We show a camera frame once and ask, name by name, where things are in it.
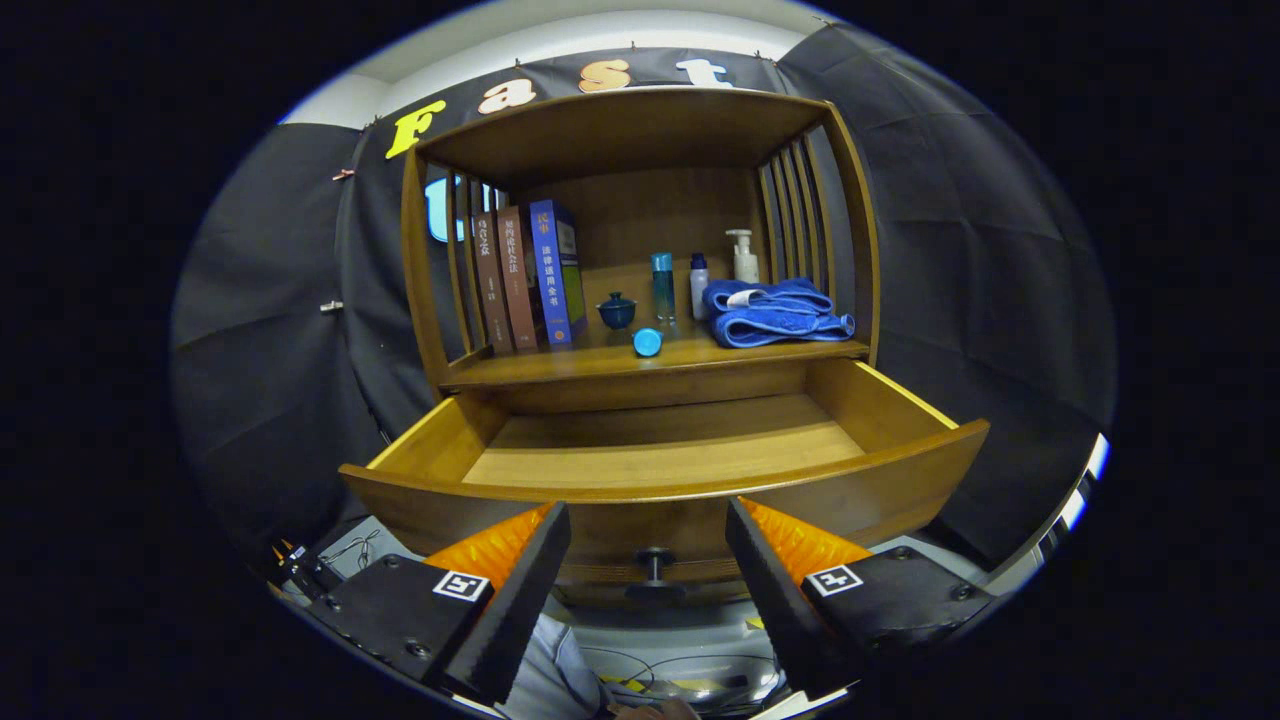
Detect reddish brown book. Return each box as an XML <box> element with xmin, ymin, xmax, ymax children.
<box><xmin>495</xmin><ymin>205</ymin><xmax>541</xmax><ymax>353</ymax></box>

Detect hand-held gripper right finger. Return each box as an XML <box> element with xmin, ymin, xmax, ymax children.
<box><xmin>725</xmin><ymin>497</ymin><xmax>996</xmax><ymax>701</ymax></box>

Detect dark brown book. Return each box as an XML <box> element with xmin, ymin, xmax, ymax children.
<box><xmin>470</xmin><ymin>210</ymin><xmax>514</xmax><ymax>356</ymax></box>

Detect folded blue towel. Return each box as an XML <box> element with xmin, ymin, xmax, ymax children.
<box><xmin>702</xmin><ymin>277</ymin><xmax>857</xmax><ymax>349</ymax></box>

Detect white pump bottle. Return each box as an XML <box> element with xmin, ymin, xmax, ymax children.
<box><xmin>726</xmin><ymin>229</ymin><xmax>761</xmax><ymax>284</ymax></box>

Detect wooden cabinet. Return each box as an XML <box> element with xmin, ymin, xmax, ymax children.
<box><xmin>400</xmin><ymin>87</ymin><xmax>883</xmax><ymax>396</ymax></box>

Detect wooden drawer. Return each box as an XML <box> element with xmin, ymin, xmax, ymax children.
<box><xmin>338</xmin><ymin>357</ymin><xmax>991</xmax><ymax>601</ymax></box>

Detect black backdrop cloth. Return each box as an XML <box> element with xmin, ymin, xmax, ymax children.
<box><xmin>170</xmin><ymin>25</ymin><xmax>1116</xmax><ymax>571</ymax></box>

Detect white slotted panel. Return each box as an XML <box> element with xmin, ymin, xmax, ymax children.
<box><xmin>1010</xmin><ymin>432</ymin><xmax>1111</xmax><ymax>591</ymax></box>

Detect person's light trousers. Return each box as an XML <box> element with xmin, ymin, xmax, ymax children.
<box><xmin>500</xmin><ymin>612</ymin><xmax>606</xmax><ymax>720</ymax></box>

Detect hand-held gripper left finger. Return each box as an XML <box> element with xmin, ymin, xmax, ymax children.
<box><xmin>300</xmin><ymin>500</ymin><xmax>573</xmax><ymax>706</ymax></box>

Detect blue book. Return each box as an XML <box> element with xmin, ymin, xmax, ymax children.
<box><xmin>529</xmin><ymin>199</ymin><xmax>588</xmax><ymax>348</ymax></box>

